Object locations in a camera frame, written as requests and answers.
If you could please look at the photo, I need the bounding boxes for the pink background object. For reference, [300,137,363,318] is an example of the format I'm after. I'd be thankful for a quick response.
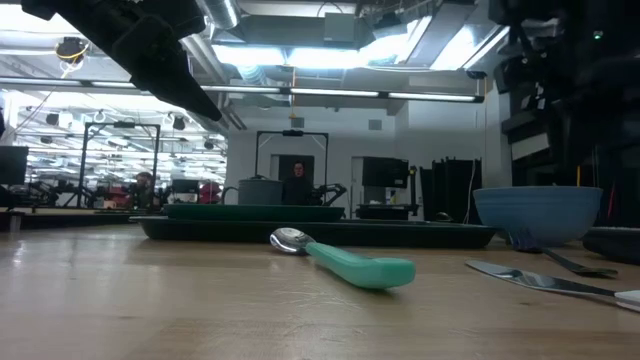
[198,181,223,205]

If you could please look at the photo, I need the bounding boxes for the blue ceramic bowl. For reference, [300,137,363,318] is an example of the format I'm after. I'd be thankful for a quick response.
[472,186,604,247]

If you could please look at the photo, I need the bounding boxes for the black wall monitor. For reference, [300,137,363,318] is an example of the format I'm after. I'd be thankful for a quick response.
[361,156,410,190]

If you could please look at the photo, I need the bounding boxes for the black desk monitor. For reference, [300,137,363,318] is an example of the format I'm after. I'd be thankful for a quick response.
[0,145,30,186]

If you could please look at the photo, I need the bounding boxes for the green round plate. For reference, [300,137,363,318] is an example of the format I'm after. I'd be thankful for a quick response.
[163,203,346,224]

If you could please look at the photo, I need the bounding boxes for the spoon with teal handle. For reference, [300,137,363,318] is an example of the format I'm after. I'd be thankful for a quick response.
[269,227,417,291]

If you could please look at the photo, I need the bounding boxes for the knife with white handle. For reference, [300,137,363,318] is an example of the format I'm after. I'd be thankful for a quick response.
[464,258,640,314]

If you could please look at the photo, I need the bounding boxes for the silver air duct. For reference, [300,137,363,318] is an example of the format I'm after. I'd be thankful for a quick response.
[195,0,242,31]

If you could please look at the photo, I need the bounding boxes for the iridescent metal fork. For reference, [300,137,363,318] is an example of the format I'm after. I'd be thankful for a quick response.
[507,230,619,279]

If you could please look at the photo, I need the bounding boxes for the wooden background table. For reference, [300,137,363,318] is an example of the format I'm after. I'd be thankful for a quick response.
[0,206,147,233]

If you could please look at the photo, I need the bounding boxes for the yellow cable reel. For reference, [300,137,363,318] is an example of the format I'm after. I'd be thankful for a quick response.
[54,36,91,79]

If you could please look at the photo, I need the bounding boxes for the long light bar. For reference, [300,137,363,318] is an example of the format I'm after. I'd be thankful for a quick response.
[0,77,485,104]

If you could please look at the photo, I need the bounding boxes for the black curtain panels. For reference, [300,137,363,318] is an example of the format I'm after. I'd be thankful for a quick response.
[419,157,484,225]

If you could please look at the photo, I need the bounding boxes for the grey ceiling box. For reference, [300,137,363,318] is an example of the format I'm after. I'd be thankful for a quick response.
[323,12,357,43]

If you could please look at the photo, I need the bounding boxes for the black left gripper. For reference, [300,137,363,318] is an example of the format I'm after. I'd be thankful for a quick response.
[19,0,223,123]

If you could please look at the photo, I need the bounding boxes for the dark background table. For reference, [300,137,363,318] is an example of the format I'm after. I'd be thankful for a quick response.
[355,202,422,221]

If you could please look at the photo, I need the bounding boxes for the dark green serving tray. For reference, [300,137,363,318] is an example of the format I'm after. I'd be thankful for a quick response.
[130,215,499,250]

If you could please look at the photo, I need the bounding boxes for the grey mug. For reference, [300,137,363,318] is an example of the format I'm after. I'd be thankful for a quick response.
[221,176,285,206]

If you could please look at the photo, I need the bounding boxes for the person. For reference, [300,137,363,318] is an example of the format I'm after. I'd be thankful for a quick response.
[130,171,157,209]
[282,160,314,206]

